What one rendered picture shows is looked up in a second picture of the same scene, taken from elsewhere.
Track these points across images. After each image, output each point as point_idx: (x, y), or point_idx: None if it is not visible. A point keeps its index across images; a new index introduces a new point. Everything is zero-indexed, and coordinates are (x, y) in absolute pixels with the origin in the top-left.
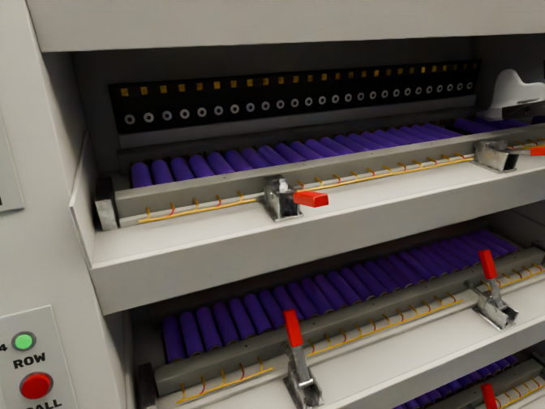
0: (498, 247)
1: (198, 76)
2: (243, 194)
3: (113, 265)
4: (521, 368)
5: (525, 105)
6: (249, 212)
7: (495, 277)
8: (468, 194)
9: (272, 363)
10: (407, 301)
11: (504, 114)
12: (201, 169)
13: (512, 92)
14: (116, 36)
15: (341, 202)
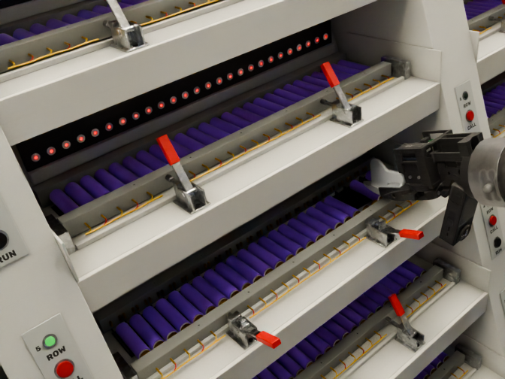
0: (408, 274)
1: None
2: (214, 331)
3: None
4: (449, 362)
5: (392, 189)
6: (224, 345)
7: (403, 313)
8: (366, 273)
9: None
10: (346, 350)
11: (380, 192)
12: (173, 316)
13: (382, 175)
14: (128, 284)
15: (282, 315)
